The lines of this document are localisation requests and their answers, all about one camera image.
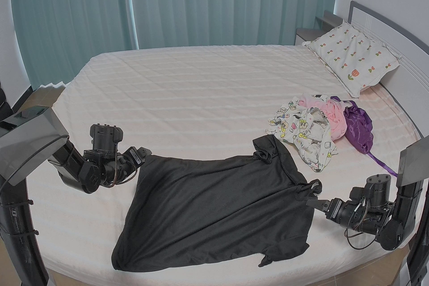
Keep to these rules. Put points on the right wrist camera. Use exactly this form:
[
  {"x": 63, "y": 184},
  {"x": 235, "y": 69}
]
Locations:
[{"x": 357, "y": 194}]

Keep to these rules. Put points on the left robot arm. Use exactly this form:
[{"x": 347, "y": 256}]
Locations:
[{"x": 73, "y": 174}]

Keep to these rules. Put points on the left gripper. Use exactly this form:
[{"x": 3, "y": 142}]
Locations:
[{"x": 134, "y": 155}]

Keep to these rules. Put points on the grey bedside table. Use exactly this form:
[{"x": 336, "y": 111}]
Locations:
[{"x": 306, "y": 35}]

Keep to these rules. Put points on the white printed pillow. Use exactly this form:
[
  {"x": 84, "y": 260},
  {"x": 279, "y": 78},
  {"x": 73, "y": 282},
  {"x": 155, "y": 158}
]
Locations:
[{"x": 355, "y": 56}]

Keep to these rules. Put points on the black T-shirt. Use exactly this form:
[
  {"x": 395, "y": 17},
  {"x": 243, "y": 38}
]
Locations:
[{"x": 207, "y": 204}]

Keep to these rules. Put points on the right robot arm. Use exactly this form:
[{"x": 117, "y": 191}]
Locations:
[{"x": 398, "y": 231}]

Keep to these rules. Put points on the bed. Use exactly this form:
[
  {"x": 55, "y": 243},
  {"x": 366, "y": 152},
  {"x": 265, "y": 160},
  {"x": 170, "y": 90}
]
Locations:
[{"x": 184, "y": 93}]

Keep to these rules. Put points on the purple garment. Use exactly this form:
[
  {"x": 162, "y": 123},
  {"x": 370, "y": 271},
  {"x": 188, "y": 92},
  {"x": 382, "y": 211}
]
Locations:
[{"x": 358, "y": 127}]

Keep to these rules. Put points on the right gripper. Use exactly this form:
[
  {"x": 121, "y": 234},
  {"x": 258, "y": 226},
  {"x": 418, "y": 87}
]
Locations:
[{"x": 337, "y": 212}]

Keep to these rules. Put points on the white printed pyjama top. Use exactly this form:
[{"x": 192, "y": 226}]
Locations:
[{"x": 301, "y": 133}]

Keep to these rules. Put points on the pink garment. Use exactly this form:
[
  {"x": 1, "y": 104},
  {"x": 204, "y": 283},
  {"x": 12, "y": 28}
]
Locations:
[{"x": 335, "y": 120}]

